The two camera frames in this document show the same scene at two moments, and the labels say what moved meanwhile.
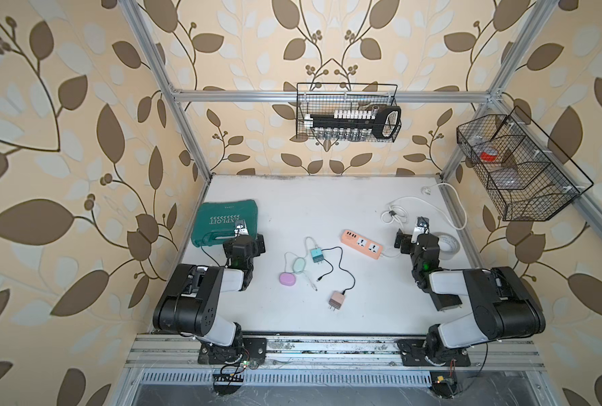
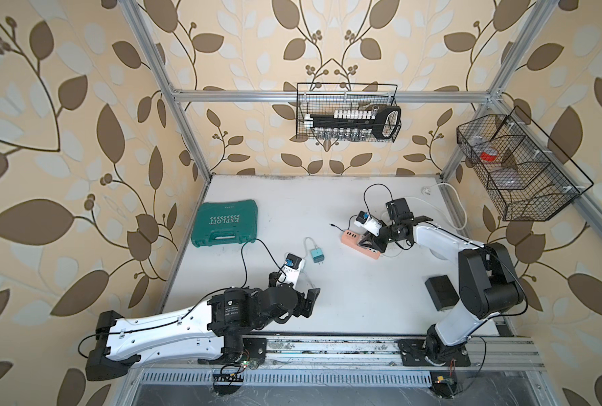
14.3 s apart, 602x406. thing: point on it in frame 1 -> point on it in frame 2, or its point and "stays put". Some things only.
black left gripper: x=256 y=246 -> x=298 y=309
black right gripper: x=407 y=242 -> x=374 y=242
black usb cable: x=331 y=269 -> x=364 y=191
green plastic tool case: x=215 y=221 stays put
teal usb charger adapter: x=317 y=255 stays put
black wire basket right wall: x=526 y=174 stays put
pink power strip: x=362 y=244 stays put
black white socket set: x=356 y=124 stays put
